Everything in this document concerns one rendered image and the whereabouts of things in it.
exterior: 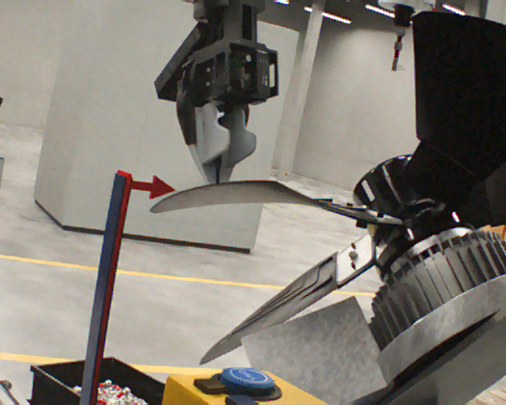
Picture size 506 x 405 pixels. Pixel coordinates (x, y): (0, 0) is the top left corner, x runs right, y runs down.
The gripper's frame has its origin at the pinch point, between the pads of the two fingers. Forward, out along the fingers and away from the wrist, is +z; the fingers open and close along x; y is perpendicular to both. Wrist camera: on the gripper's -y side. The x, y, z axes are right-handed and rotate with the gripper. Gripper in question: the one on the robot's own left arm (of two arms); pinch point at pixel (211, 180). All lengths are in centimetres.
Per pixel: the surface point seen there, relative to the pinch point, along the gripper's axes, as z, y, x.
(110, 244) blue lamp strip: 7.6, 0.9, -13.2
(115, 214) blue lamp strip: 4.8, 1.8, -13.1
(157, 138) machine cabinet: -137, -514, 323
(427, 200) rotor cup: 0.5, 6.9, 29.3
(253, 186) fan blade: 1.9, 9.0, -1.7
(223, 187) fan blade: 1.6, 5.4, -2.7
